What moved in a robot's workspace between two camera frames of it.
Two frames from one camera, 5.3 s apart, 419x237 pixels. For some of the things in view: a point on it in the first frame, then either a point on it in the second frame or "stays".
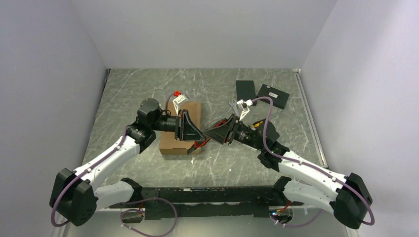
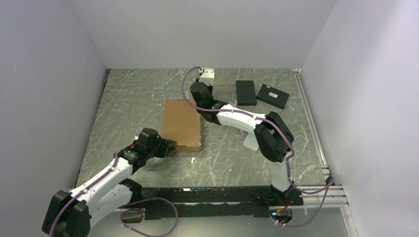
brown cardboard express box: (168, 144) stays
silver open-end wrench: (233, 104) stays
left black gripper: (185, 129) to (165, 150)
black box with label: (278, 98) stays
